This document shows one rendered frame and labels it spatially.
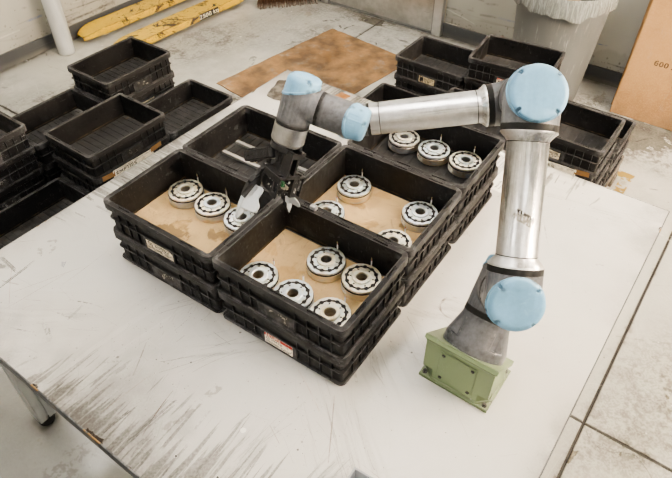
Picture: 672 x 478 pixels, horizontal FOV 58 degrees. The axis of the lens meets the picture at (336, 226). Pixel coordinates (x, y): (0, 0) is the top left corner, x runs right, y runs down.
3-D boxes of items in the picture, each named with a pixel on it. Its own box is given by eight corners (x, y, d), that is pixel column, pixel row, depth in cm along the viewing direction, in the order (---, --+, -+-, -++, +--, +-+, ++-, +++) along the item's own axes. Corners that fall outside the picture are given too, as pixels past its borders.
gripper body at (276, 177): (272, 202, 135) (286, 153, 129) (252, 183, 140) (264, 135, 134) (299, 199, 140) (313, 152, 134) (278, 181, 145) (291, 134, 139)
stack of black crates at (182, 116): (199, 135, 328) (189, 77, 305) (241, 154, 315) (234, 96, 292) (142, 172, 304) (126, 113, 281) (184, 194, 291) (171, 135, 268)
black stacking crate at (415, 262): (457, 222, 178) (463, 191, 170) (407, 285, 160) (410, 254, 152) (344, 174, 194) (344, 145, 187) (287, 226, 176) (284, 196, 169)
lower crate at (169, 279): (288, 253, 184) (285, 224, 176) (220, 318, 166) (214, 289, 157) (191, 204, 200) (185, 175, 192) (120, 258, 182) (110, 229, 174)
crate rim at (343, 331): (410, 260, 153) (411, 253, 152) (343, 340, 135) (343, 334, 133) (284, 201, 170) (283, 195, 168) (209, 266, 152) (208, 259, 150)
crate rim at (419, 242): (463, 196, 171) (464, 190, 170) (410, 260, 153) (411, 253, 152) (344, 149, 188) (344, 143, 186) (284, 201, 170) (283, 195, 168)
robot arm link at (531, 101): (530, 321, 137) (556, 72, 131) (546, 340, 122) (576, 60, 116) (475, 316, 138) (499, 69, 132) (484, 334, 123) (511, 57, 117)
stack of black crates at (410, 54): (478, 110, 346) (488, 54, 323) (453, 134, 328) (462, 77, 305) (417, 89, 363) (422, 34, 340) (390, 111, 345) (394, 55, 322)
